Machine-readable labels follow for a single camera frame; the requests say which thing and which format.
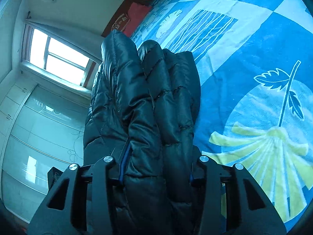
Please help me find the black puffer jacket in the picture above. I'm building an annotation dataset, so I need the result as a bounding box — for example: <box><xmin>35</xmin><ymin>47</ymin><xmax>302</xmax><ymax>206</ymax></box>
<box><xmin>83</xmin><ymin>31</ymin><xmax>201</xmax><ymax>234</ymax></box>

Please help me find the left bedroom window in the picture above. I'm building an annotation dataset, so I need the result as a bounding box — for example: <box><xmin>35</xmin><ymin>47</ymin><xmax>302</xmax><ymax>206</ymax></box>
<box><xmin>22</xmin><ymin>25</ymin><xmax>98</xmax><ymax>90</ymax></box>

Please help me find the white glass wardrobe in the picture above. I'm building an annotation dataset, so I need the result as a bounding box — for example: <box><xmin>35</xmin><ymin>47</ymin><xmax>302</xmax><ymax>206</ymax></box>
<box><xmin>1</xmin><ymin>76</ymin><xmax>87</xmax><ymax>223</ymax></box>

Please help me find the grey curtain middle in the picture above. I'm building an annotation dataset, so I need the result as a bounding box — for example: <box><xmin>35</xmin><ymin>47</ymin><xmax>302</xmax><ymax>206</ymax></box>
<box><xmin>25</xmin><ymin>19</ymin><xmax>104</xmax><ymax>64</ymax></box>

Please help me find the blue patterned bed cover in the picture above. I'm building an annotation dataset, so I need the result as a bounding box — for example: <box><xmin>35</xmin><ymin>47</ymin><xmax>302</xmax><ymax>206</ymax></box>
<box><xmin>132</xmin><ymin>0</ymin><xmax>312</xmax><ymax>234</ymax></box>

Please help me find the brown embroidered cushion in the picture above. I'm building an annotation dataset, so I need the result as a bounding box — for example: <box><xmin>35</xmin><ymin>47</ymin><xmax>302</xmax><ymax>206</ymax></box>
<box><xmin>111</xmin><ymin>13</ymin><xmax>130</xmax><ymax>32</ymax></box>

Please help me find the red pillow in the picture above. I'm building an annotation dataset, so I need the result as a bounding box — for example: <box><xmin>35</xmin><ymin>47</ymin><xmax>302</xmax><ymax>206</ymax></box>
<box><xmin>123</xmin><ymin>2</ymin><xmax>152</xmax><ymax>37</ymax></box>

